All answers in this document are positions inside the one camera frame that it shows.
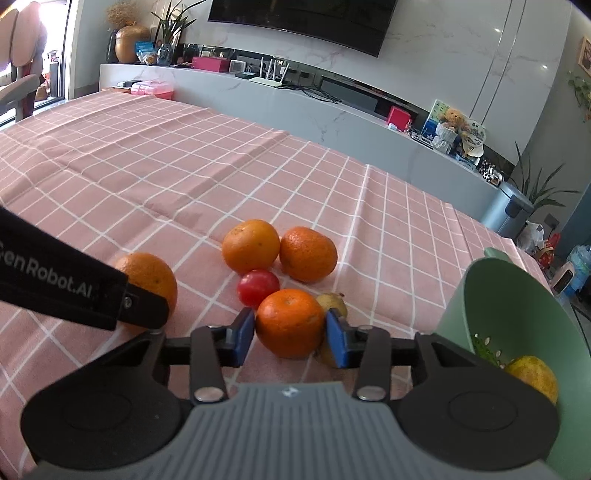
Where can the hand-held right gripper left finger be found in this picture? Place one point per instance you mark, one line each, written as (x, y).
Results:
(242, 336)

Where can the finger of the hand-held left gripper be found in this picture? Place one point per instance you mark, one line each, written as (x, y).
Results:
(145, 309)

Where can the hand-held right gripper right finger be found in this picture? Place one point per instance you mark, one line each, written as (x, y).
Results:
(337, 342)

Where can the orange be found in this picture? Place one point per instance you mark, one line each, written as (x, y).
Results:
(251, 247)
(290, 323)
(152, 277)
(308, 254)

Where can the kiwi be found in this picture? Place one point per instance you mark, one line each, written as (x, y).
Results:
(328, 301)

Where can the red cherry tomato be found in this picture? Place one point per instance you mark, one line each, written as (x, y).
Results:
(257, 288)

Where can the green bowl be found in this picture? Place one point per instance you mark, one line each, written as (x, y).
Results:
(508, 300)

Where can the pink checked tablecloth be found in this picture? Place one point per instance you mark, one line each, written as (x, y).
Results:
(184, 175)

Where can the green cucumber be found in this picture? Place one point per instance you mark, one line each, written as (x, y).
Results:
(484, 348)

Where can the yellow-green pear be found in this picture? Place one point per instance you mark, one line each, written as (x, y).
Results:
(533, 377)

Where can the pink storage box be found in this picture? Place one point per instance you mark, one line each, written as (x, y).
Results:
(154, 88)

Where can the pink chair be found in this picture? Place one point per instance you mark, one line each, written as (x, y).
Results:
(18, 60)

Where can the grey-blue trash can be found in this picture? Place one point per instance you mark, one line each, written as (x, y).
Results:
(505, 207)

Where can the white plastic bag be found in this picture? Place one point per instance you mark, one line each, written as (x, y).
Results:
(531, 235)

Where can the red gift bag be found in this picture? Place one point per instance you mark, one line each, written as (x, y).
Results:
(549, 253)

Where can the white marble tv console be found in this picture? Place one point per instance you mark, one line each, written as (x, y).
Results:
(300, 110)

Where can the red box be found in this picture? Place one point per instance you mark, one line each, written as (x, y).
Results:
(398, 117)

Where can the white space heater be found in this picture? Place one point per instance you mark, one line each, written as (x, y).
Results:
(563, 279)

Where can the white cap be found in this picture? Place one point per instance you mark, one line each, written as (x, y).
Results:
(473, 147)

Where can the golden brown vase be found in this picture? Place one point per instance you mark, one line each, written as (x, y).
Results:
(131, 44)

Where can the blue snack bag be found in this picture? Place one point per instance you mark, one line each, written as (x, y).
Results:
(144, 48)

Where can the brown teddy bear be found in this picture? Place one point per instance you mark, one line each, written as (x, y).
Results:
(453, 119)

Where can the pink flat box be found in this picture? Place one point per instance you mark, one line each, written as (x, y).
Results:
(210, 63)

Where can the blue water bottle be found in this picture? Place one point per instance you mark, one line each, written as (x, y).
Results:
(581, 263)

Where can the tall leafy floor plant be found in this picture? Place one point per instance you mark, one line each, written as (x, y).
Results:
(538, 182)

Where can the white router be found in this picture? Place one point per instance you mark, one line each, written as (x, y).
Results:
(270, 79)

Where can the white desk clock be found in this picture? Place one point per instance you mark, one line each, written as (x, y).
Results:
(240, 66)

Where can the dried flower bunch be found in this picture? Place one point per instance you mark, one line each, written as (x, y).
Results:
(121, 11)

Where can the green potted plant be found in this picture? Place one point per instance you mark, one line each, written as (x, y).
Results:
(173, 25)

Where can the black television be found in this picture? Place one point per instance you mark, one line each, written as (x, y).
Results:
(304, 18)

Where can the hanging vine plant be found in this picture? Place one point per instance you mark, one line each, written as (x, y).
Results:
(581, 99)

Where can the framed wall picture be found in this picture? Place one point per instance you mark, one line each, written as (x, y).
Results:
(585, 55)

